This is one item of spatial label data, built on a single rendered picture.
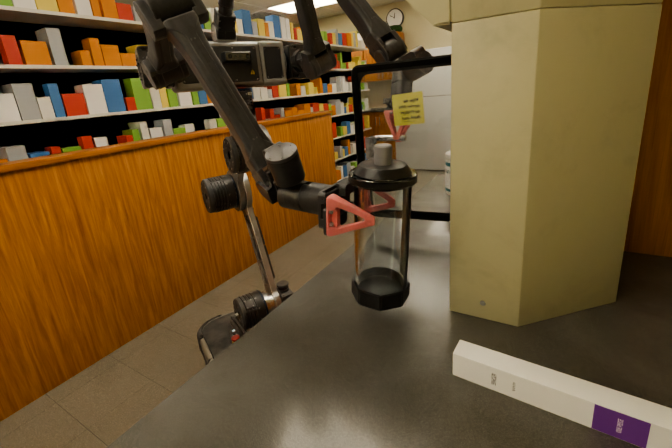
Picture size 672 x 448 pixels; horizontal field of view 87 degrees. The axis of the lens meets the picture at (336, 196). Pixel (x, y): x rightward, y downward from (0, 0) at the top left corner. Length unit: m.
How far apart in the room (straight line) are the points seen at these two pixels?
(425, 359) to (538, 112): 0.39
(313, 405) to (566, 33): 0.59
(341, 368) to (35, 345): 1.97
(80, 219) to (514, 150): 2.10
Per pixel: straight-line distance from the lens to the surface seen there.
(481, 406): 0.55
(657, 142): 0.96
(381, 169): 0.53
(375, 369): 0.58
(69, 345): 2.46
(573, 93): 0.61
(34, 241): 2.24
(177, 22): 0.77
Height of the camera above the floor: 1.33
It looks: 16 degrees down
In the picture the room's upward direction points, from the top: 5 degrees counter-clockwise
